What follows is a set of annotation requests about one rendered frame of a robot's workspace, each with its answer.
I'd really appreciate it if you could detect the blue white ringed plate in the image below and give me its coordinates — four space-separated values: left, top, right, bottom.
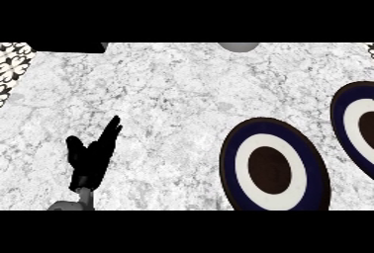
218 117 333 211
328 80 374 181

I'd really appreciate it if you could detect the black appliance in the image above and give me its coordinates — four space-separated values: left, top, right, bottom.
27 42 110 54

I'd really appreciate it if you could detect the grey round object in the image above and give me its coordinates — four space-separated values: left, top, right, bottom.
216 42 262 53

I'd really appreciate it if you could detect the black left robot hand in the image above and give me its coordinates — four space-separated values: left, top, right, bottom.
64 115 124 194

